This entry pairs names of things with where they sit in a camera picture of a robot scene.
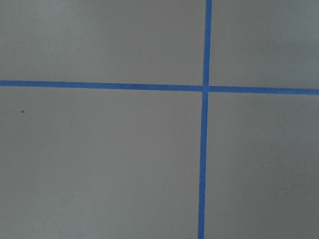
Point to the brown paper table cover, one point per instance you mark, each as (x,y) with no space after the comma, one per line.
(159,119)

